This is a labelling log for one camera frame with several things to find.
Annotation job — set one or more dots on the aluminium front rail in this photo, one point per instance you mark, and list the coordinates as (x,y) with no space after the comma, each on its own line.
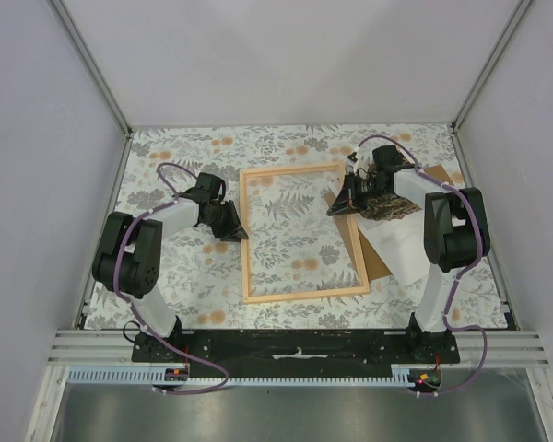
(506,349)

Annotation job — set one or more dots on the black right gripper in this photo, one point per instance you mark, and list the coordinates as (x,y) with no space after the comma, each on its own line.
(348,191)

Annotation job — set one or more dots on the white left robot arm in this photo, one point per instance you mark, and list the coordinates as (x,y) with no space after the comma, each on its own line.
(127,259)

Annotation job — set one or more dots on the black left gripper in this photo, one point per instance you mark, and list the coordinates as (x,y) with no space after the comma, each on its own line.
(233,231)

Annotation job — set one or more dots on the landscape photo print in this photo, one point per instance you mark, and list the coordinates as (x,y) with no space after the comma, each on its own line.
(387,197)

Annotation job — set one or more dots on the brown cardboard backing board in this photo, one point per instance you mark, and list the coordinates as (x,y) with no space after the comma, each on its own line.
(373,262)

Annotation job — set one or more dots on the aluminium frame post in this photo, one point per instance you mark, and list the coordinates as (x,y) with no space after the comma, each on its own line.
(500,47)
(87,59)

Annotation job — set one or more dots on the floral patterned table mat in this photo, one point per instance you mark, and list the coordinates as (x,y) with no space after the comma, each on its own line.
(295,246)

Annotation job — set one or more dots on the left aluminium frame post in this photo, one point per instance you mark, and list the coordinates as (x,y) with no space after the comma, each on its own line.
(87,59)

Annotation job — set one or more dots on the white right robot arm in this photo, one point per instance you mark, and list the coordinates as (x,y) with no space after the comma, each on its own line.
(456,238)

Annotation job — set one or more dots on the light wooden picture frame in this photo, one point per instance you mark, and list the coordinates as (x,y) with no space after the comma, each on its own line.
(249,239)

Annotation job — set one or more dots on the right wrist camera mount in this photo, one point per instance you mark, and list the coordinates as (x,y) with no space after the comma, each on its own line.
(358,164)

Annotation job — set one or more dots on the white slotted cable duct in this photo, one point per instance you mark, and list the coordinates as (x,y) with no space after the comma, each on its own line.
(168,376)

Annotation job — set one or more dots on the right aluminium frame post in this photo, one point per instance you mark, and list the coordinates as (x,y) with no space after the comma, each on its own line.
(500,47)

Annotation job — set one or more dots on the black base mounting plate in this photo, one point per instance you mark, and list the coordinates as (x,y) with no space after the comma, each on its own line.
(224,346)

